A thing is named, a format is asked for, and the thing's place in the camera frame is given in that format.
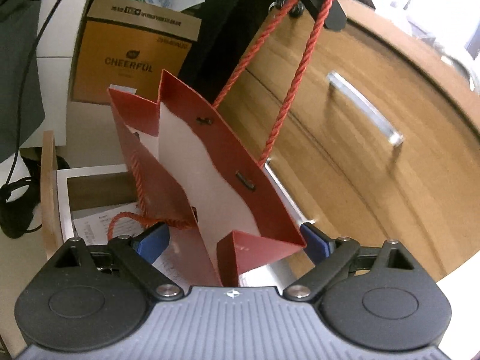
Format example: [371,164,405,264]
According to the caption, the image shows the silver upper drawer handle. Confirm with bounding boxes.
[326,71,404,147]

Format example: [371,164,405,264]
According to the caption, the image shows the black cable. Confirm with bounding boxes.
[0,0,73,239]

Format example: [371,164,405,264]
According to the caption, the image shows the red paper gift bag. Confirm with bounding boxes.
[108,0,333,286]

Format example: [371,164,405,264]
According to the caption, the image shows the orange cardboard box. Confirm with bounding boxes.
[72,0,201,104]

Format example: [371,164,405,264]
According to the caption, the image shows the white paper sheets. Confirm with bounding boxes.
[71,201,211,290]

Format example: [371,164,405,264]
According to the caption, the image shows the wooden upper drawer front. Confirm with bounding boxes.
[217,0,480,282]

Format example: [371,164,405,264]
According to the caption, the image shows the wooden drawer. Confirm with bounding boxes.
[217,0,480,282]
[41,131,313,289]

